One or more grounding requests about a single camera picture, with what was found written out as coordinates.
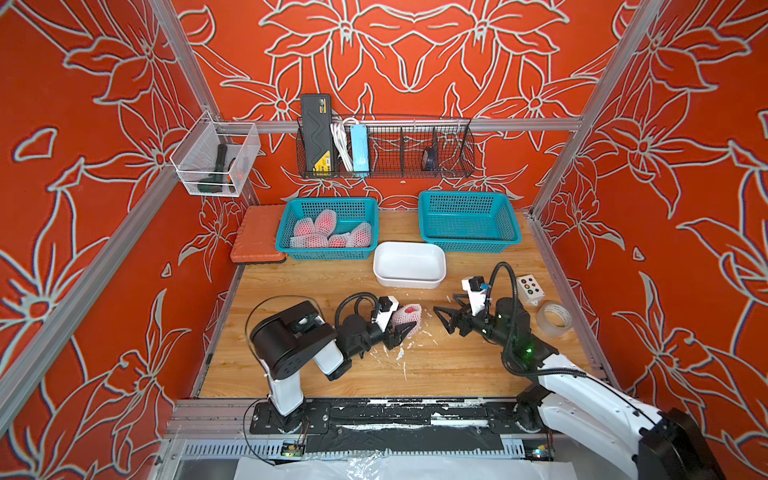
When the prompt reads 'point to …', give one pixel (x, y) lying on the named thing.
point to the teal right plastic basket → (469, 221)
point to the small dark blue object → (430, 158)
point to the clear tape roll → (554, 320)
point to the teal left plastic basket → (348, 212)
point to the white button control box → (530, 290)
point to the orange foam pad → (258, 238)
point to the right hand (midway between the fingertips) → (440, 304)
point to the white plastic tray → (409, 265)
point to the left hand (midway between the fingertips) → (410, 317)
